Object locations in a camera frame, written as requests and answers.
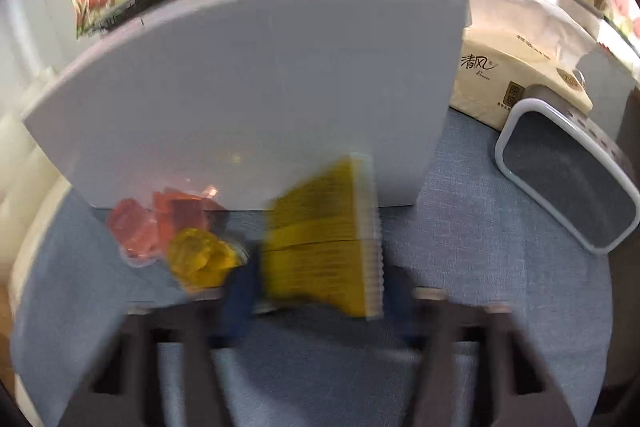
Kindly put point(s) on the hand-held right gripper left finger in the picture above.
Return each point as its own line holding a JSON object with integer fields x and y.
{"x": 240, "y": 302}

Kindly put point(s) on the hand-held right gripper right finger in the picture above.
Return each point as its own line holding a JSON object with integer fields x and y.
{"x": 405, "y": 307}

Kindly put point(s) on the yellow jelly cup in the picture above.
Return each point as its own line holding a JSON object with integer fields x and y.
{"x": 200, "y": 257}

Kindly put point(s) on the yellow snack packet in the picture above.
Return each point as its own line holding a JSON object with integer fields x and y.
{"x": 320, "y": 242}

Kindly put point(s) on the red jelly cup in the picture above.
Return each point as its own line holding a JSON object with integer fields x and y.
{"x": 135, "y": 229}
{"x": 185, "y": 209}

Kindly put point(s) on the white cardboard box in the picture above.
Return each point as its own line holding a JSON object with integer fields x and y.
{"x": 250, "y": 97}

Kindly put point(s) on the blue tablecloth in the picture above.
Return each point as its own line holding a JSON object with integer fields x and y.
{"x": 475, "y": 257}

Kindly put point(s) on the grey speaker with white rim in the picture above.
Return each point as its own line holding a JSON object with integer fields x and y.
{"x": 565, "y": 179}

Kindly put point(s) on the tissue pack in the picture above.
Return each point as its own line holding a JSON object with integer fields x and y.
{"x": 500, "y": 72}

